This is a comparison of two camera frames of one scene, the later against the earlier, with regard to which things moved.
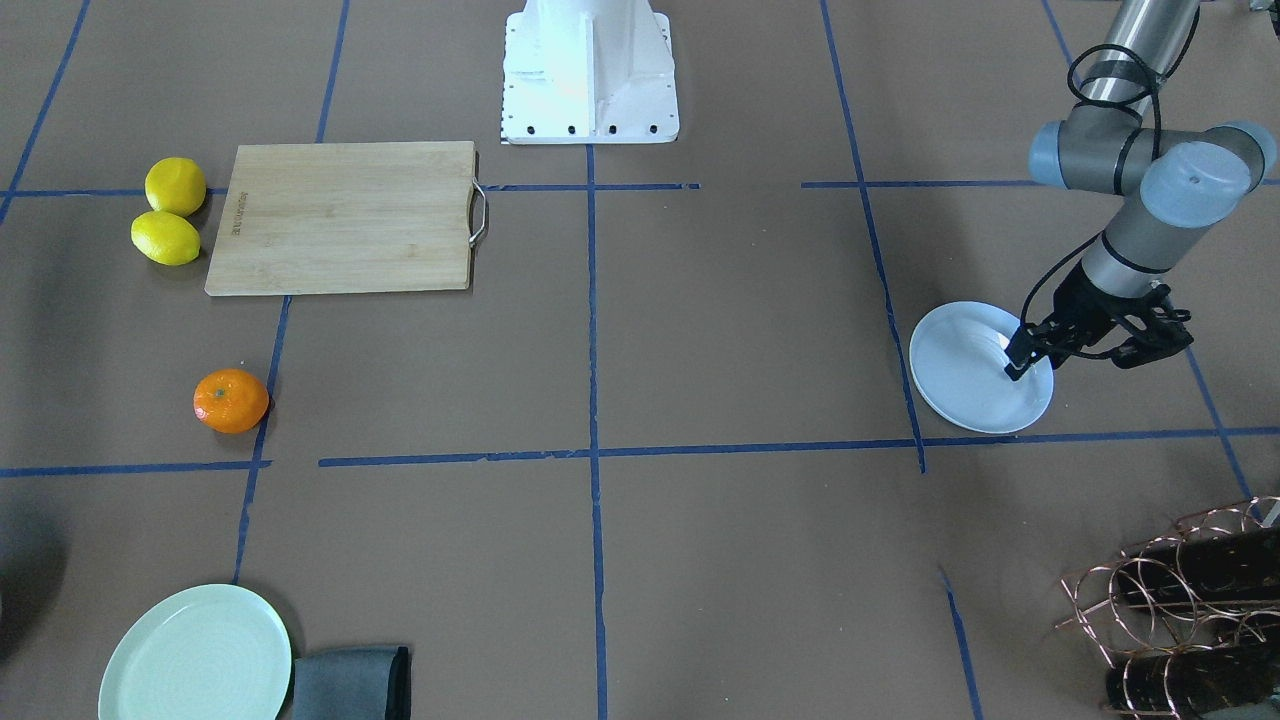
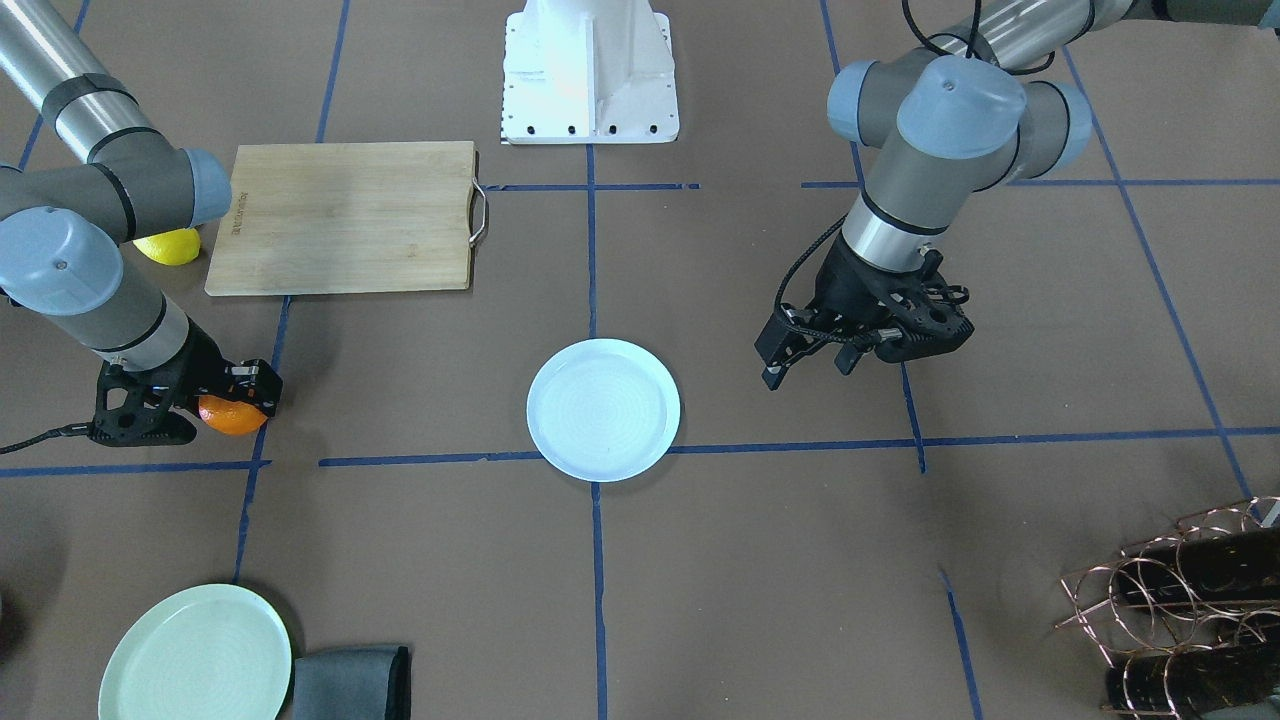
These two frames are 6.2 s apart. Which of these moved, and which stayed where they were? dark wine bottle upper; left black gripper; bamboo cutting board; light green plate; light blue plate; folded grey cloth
Moved: left black gripper; light blue plate
Stayed: light green plate; folded grey cloth; dark wine bottle upper; bamboo cutting board
